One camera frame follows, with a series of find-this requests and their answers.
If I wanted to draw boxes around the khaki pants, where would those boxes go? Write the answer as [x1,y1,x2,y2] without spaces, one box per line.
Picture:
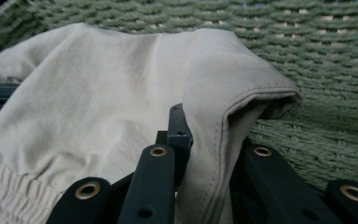
[0,21,303,224]

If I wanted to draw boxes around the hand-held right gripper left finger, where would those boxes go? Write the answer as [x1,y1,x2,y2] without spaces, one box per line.
[117,104,195,224]

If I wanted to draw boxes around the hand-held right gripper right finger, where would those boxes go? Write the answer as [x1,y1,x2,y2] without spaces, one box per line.
[228,136,343,224]

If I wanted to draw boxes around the green woven basket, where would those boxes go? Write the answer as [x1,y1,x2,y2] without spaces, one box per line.
[0,0,358,192]

